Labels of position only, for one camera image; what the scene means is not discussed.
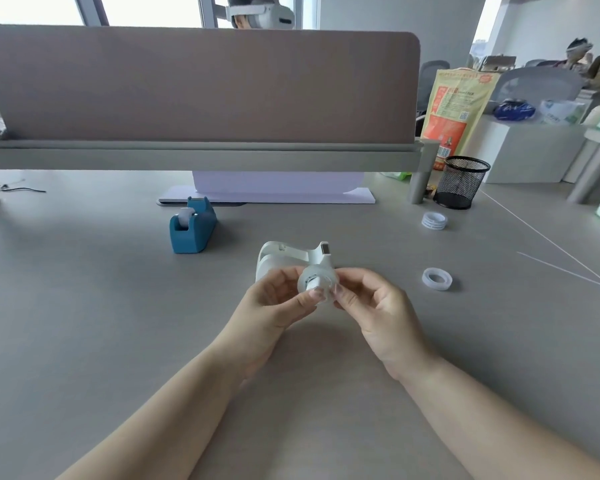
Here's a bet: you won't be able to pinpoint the person's right hand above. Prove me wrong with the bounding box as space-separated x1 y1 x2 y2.
332 267 440 383

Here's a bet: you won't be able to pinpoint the person's left hand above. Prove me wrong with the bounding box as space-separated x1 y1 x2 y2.
214 267 326 387

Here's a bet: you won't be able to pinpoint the clear tape roll with core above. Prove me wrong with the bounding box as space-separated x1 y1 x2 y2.
297 264 341 306

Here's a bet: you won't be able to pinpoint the person's left forearm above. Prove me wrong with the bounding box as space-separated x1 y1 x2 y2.
55 345 253 480

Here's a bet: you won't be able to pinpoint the person's right forearm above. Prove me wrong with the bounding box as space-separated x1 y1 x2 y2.
395 352 600 480

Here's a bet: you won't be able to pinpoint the white tape dispenser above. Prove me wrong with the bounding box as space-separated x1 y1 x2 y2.
255 240 333 295

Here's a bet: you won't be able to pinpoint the white paper sheets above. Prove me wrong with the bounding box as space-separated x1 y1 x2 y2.
156 170 376 206

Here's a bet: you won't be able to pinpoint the blue tape dispenser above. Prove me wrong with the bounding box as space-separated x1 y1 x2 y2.
168 196 219 255

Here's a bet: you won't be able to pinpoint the black mesh pen holder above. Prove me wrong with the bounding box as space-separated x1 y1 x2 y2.
432 156 492 211

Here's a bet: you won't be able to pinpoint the orange and yellow bag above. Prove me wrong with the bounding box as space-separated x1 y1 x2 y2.
423 68 501 172

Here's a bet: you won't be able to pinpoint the white box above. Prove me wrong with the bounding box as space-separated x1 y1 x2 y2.
481 114 590 185

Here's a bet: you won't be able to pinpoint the brown desk divider panel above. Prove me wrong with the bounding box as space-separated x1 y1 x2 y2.
0 24 421 144

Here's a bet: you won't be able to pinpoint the blue bag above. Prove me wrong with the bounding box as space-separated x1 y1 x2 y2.
493 99 537 122

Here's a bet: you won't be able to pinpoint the grey cylinder table leg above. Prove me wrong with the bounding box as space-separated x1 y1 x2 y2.
566 130 600 205

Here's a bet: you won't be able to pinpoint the white and green plastic bag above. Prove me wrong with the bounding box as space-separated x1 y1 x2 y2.
536 99 589 127

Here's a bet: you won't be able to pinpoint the grey mesh office chair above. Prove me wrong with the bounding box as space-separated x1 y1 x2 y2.
489 67 587 116

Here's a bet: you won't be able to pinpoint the white headset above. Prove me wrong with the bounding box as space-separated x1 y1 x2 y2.
225 3 296 28

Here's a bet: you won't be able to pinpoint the grey rail post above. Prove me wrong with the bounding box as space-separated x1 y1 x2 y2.
407 140 441 205

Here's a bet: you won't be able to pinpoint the grey divider rail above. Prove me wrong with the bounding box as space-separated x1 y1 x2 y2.
0 139 441 172

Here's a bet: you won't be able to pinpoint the white cord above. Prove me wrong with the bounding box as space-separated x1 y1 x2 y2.
479 189 600 295

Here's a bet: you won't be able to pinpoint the black cable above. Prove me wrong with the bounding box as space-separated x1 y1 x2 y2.
0 179 47 193

